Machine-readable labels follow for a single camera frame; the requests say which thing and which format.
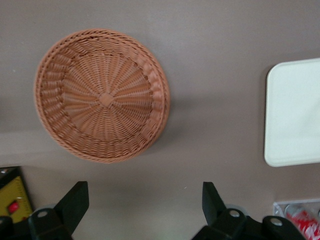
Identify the red rocker switch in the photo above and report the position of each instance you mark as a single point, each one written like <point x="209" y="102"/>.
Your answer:
<point x="13" y="207"/>

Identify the clear acrylic bottle rack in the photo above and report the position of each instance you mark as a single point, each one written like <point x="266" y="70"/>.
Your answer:
<point x="280" y="207"/>

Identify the round brown wicker basket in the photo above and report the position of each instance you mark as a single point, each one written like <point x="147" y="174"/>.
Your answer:
<point x="105" y="100"/>

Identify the cream rectangular tray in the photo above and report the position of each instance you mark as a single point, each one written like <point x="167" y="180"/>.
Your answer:
<point x="292" y="112"/>

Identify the black food warmer cabinet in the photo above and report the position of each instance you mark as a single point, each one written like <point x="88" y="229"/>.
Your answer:
<point x="15" y="192"/>

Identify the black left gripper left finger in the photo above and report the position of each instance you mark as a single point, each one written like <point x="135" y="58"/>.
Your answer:
<point x="65" y="207"/>

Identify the red cola bottle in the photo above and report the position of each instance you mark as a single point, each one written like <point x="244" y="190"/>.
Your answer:
<point x="305" y="221"/>

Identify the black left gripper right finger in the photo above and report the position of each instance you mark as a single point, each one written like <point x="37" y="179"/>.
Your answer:
<point x="220" y="220"/>

